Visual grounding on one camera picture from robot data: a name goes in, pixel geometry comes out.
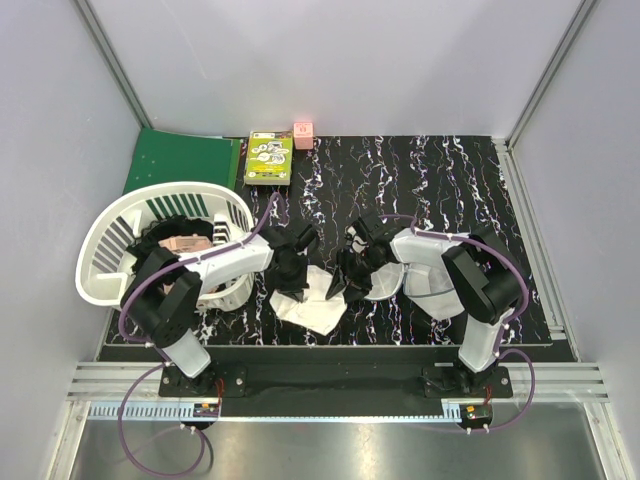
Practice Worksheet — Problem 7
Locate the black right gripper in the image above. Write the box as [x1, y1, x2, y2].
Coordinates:
[325, 248, 386, 306]

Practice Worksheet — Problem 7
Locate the white bra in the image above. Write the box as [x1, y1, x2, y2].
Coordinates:
[270, 265, 347, 336]

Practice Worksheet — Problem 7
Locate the white mesh laundry bag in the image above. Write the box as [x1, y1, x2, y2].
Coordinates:
[359, 261, 465, 320]

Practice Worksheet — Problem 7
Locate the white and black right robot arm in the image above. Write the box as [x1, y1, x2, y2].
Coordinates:
[326, 211, 530, 397]

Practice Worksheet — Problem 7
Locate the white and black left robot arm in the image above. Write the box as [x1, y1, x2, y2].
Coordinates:
[120, 220, 318, 396]

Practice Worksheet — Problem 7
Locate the pink bra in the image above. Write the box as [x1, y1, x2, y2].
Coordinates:
[158, 233, 211, 296]

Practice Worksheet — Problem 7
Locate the white plastic laundry basket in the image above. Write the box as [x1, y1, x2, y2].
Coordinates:
[75, 181, 254, 309]

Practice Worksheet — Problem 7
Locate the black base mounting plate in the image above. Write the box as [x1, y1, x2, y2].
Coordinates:
[158, 346, 513, 418]

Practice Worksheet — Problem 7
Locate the yellow green book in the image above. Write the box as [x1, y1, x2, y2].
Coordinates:
[243, 131, 293, 186]

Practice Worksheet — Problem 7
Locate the black marbled table mat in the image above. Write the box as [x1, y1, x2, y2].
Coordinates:
[196, 136, 530, 346]

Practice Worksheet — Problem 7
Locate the pink cube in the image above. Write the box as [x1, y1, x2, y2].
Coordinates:
[293, 122, 314, 150]

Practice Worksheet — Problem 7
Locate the black lace garment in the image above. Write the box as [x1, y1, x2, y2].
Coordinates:
[126, 215, 213, 274]

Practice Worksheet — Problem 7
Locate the green folder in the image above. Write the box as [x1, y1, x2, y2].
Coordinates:
[123, 128, 241, 216]

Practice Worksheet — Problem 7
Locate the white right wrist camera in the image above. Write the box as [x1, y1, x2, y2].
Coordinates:
[345, 226, 368, 253]

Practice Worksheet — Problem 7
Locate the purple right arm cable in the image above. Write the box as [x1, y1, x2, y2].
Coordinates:
[379, 213, 537, 434]

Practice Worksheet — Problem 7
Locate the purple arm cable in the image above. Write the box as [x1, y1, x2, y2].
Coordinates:
[379, 213, 537, 434]
[117, 191, 289, 476]

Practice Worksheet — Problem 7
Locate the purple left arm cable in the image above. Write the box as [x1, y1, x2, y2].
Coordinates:
[117, 191, 289, 476]

